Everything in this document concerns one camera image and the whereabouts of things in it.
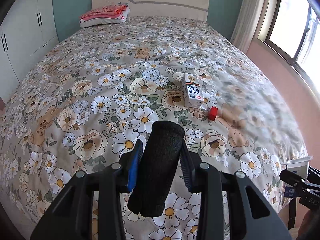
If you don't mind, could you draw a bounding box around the white wardrobe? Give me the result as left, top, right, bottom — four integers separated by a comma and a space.
0, 0, 60, 84

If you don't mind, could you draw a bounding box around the beige curtain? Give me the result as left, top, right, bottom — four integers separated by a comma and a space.
230, 0, 275, 53

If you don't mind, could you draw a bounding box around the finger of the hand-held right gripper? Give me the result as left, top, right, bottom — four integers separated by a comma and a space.
279, 169, 313, 190
307, 167, 320, 183

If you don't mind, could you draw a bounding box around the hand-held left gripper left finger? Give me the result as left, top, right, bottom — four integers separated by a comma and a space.
30, 139, 144, 240

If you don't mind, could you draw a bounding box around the window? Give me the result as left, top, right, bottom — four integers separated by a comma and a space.
256, 0, 320, 80

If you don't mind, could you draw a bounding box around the white cup blue label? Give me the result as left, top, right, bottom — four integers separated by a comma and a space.
281, 156, 313, 198

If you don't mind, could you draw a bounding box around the cream bed headboard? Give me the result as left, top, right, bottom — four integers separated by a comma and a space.
91, 0, 209, 22

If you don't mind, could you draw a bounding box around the folded red pink cloth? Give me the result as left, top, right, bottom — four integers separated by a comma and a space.
79, 4, 129, 22

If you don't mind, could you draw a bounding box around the floral bed cover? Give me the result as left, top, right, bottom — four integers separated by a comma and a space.
0, 15, 309, 240

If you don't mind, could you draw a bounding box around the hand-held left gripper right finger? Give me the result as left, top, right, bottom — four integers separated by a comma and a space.
179, 140, 293, 240

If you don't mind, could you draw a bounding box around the white milk carton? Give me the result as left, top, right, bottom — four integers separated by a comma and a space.
181, 72, 205, 108

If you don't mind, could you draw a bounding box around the white pillow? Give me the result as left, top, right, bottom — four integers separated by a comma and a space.
79, 7, 131, 28

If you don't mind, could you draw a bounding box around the black foam cylinder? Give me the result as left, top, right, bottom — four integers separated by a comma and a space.
127, 121, 185, 217

